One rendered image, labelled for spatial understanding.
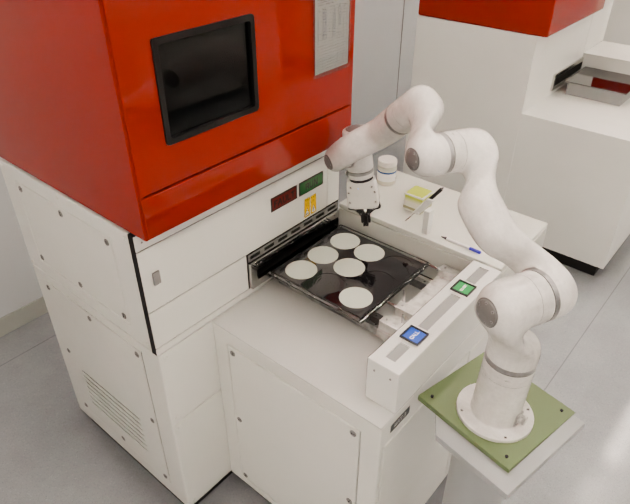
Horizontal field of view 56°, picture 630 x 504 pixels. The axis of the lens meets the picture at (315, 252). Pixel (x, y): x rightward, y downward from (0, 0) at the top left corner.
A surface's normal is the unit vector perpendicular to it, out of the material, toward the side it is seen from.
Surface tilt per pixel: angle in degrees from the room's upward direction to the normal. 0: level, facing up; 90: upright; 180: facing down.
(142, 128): 90
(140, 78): 90
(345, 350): 0
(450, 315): 0
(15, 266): 90
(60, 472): 0
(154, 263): 90
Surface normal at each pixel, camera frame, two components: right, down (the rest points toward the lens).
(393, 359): 0.00, -0.82
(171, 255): 0.77, 0.37
